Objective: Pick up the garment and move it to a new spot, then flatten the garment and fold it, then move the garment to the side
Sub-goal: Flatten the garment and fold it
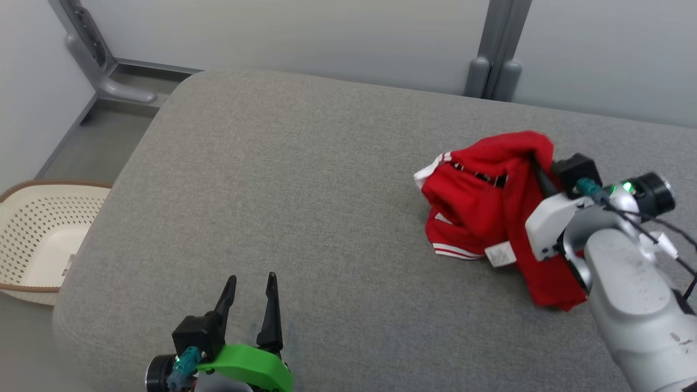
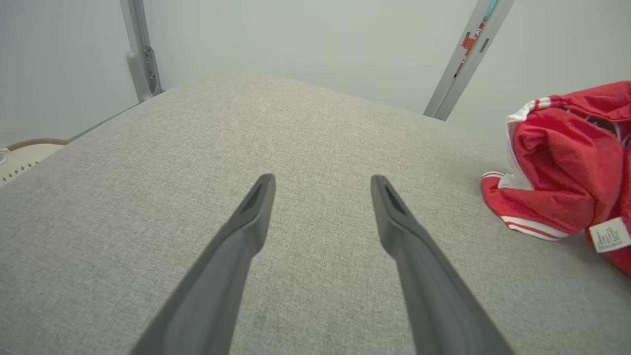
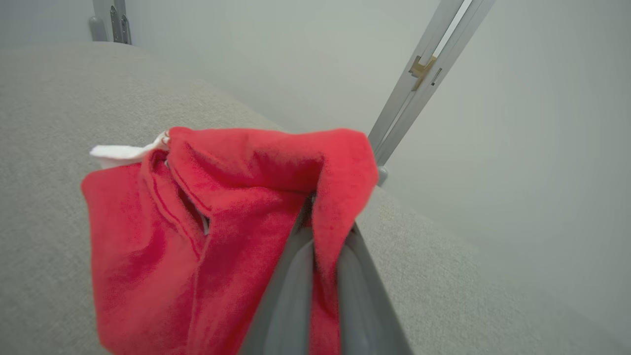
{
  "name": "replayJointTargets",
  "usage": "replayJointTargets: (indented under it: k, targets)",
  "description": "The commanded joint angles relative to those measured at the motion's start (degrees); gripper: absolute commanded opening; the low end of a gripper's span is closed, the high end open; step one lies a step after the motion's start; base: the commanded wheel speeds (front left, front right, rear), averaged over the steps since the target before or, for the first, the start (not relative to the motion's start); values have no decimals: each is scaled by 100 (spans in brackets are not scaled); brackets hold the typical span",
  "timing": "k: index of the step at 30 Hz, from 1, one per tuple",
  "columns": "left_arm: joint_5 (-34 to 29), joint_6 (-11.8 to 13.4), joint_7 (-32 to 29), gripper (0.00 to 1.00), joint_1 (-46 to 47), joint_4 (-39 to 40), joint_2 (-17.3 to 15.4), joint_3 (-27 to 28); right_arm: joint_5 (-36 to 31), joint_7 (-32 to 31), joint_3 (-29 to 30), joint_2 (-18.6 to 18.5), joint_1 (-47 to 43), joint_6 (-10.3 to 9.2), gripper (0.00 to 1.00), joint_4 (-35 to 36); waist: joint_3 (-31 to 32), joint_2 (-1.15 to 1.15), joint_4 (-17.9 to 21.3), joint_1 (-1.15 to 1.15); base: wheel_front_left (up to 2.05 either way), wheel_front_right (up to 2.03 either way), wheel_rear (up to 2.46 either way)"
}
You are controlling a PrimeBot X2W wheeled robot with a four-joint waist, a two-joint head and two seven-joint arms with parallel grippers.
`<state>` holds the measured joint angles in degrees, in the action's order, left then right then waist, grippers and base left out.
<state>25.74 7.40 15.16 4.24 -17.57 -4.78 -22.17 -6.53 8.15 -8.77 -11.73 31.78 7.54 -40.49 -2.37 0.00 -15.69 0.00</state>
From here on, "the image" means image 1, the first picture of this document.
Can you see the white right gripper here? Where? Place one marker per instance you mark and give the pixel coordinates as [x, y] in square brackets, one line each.
[547, 226]

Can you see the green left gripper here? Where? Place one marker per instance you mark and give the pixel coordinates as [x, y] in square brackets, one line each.
[256, 367]

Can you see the red white t-shirt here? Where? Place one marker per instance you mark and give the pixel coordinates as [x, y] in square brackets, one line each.
[479, 212]

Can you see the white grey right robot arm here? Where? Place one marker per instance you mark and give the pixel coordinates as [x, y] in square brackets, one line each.
[626, 305]

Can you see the cream perforated laundry basket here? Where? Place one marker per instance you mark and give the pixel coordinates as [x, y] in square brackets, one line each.
[38, 228]

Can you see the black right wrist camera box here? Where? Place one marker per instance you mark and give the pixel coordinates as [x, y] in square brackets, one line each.
[572, 169]

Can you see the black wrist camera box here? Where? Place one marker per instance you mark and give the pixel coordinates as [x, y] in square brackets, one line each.
[572, 169]
[196, 335]

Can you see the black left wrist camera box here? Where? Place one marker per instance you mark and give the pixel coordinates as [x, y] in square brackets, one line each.
[196, 335]

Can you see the grey metal double partition post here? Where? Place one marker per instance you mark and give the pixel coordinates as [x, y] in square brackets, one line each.
[498, 32]

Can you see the grey metal post with foot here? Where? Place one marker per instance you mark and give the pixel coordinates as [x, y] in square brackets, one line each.
[81, 32]

